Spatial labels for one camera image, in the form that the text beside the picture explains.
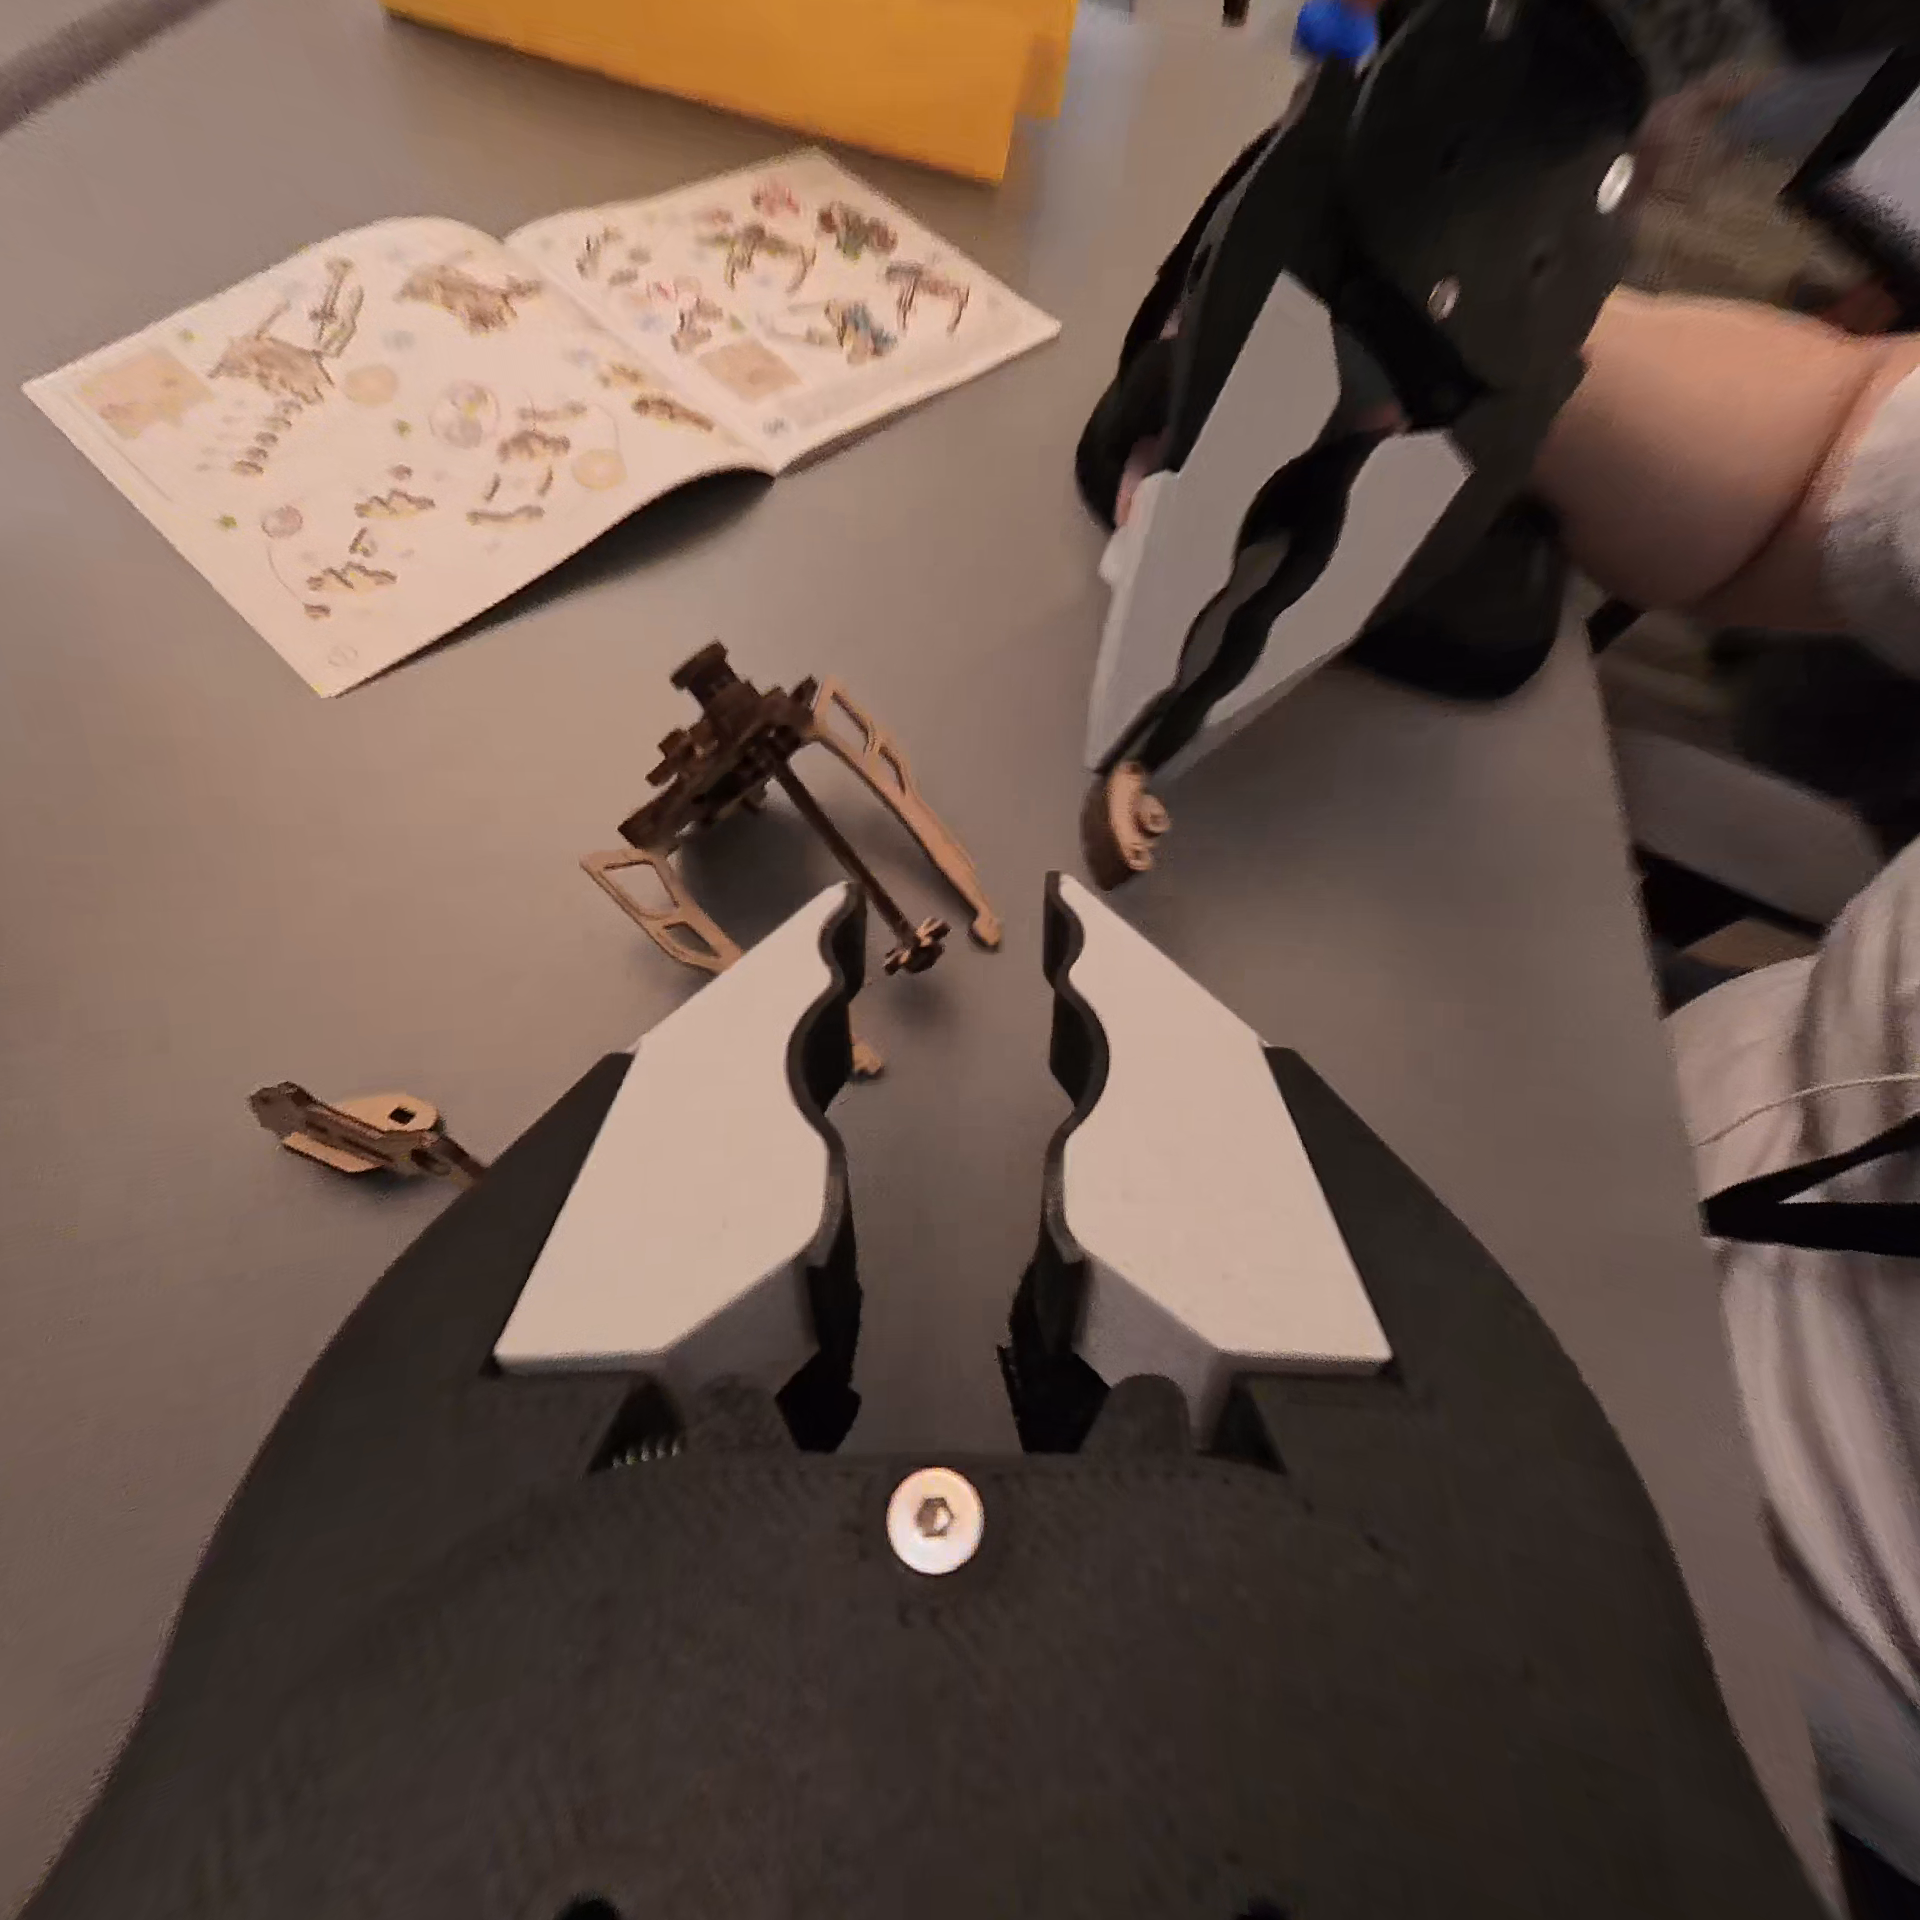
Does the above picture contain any instruction booklet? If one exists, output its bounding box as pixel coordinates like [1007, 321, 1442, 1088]
[24, 149, 1061, 702]

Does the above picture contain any small round wooden part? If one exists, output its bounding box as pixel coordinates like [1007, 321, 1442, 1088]
[1083, 760, 1176, 890]

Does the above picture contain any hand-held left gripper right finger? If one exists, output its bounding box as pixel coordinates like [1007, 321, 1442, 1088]
[998, 869, 1401, 1453]

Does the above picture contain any black strap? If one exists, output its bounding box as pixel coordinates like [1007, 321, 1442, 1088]
[1701, 1114, 1920, 1260]

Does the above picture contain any person's right hand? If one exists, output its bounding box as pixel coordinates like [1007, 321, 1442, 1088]
[1536, 292, 1886, 607]

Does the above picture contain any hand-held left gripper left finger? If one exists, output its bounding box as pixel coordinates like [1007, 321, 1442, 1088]
[492, 880, 871, 1453]

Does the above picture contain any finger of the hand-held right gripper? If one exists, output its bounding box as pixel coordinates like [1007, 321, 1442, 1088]
[1152, 435, 1476, 786]
[1083, 272, 1350, 776]

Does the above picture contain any wooden model assembly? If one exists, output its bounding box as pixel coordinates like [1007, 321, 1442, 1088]
[579, 641, 954, 1080]

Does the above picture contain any dark wooden bar part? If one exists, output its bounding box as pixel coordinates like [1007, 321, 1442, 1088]
[248, 1080, 489, 1193]

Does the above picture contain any curved wooden arm part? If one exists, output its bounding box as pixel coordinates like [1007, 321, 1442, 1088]
[815, 678, 1007, 947]

